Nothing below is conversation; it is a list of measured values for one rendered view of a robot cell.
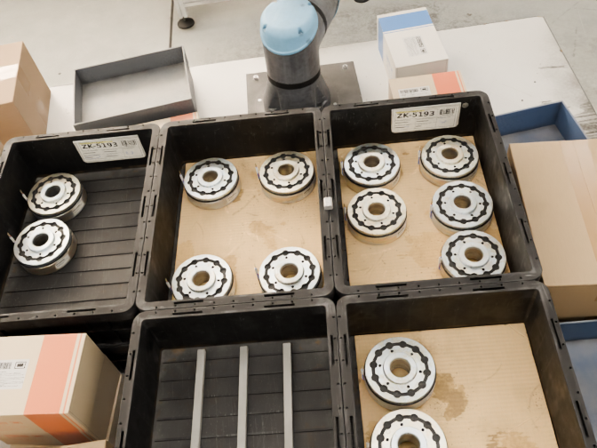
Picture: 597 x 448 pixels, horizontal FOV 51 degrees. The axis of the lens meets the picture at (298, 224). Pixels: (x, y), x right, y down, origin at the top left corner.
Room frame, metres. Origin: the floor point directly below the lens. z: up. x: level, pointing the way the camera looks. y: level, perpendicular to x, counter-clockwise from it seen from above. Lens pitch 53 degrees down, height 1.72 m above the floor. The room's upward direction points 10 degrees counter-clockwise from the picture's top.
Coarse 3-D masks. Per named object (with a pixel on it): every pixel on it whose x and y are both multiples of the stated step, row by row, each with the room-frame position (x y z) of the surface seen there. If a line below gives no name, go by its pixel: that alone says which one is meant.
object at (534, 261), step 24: (432, 96) 0.82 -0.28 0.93; (456, 96) 0.81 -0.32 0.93; (480, 96) 0.80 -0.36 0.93; (504, 168) 0.63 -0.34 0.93; (336, 192) 0.64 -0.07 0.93; (336, 216) 0.59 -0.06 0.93; (336, 240) 0.56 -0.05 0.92; (528, 240) 0.49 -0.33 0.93; (336, 264) 0.50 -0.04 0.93; (336, 288) 0.46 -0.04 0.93; (360, 288) 0.46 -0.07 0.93; (384, 288) 0.45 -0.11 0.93; (408, 288) 0.44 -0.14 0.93
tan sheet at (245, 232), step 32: (256, 160) 0.84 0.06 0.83; (256, 192) 0.76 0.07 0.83; (192, 224) 0.71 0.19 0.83; (224, 224) 0.70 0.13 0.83; (256, 224) 0.68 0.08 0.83; (288, 224) 0.67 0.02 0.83; (320, 224) 0.66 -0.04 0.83; (192, 256) 0.64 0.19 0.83; (224, 256) 0.63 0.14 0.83; (256, 256) 0.61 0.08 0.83; (320, 256) 0.59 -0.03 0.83; (256, 288) 0.55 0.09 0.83
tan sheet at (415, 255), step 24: (384, 144) 0.82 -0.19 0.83; (408, 144) 0.81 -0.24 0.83; (408, 168) 0.75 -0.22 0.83; (480, 168) 0.72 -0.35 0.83; (408, 192) 0.69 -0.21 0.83; (432, 192) 0.68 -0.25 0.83; (408, 216) 0.64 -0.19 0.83; (408, 240) 0.59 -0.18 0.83; (432, 240) 0.58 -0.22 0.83; (360, 264) 0.56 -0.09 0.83; (384, 264) 0.55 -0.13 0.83; (408, 264) 0.54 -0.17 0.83; (432, 264) 0.53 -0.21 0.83
